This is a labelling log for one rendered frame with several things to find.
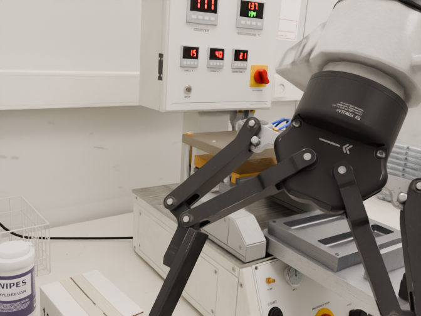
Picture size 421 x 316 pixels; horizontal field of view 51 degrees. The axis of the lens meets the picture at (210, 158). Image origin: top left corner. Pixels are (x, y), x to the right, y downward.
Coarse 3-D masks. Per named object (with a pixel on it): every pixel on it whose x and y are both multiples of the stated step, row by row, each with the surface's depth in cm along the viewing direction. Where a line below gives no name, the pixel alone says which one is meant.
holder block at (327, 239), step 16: (272, 224) 82; (288, 224) 84; (304, 224) 86; (320, 224) 87; (336, 224) 83; (384, 224) 85; (288, 240) 79; (304, 240) 76; (320, 240) 76; (336, 240) 79; (352, 240) 80; (384, 240) 78; (400, 240) 80; (320, 256) 73; (336, 256) 70; (352, 256) 72
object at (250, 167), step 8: (200, 160) 100; (208, 160) 98; (248, 160) 99; (256, 160) 99; (264, 160) 102; (272, 160) 102; (240, 168) 93; (248, 168) 94; (256, 168) 94; (264, 168) 95; (232, 176) 90; (240, 176) 89
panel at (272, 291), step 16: (256, 272) 80; (272, 272) 82; (256, 288) 80; (272, 288) 82; (288, 288) 84; (304, 288) 86; (320, 288) 88; (272, 304) 81; (288, 304) 83; (304, 304) 85; (320, 304) 87; (336, 304) 90; (352, 304) 92
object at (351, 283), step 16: (272, 240) 81; (288, 256) 78; (304, 256) 75; (384, 256) 70; (400, 256) 73; (304, 272) 75; (320, 272) 72; (336, 272) 70; (352, 272) 71; (400, 272) 72; (336, 288) 69; (352, 288) 67; (368, 288) 66; (368, 304) 65; (400, 304) 62
